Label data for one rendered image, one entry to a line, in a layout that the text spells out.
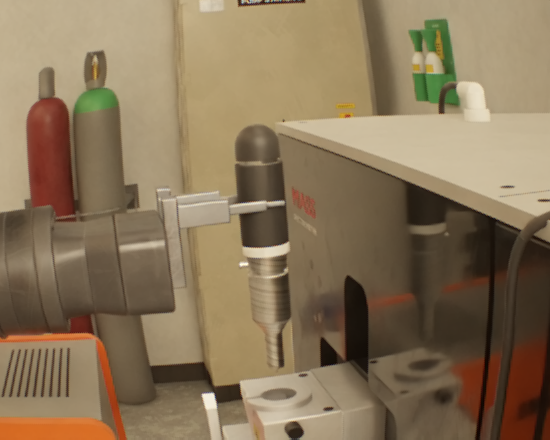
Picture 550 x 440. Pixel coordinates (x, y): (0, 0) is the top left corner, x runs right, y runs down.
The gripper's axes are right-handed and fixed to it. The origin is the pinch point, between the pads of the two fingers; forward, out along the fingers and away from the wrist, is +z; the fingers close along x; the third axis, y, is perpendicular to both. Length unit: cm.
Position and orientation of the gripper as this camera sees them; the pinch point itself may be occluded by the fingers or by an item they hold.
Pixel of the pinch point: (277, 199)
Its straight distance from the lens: 48.5
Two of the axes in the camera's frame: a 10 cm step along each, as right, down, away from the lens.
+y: 0.9, 9.8, 1.8
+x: 1.9, 1.6, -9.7
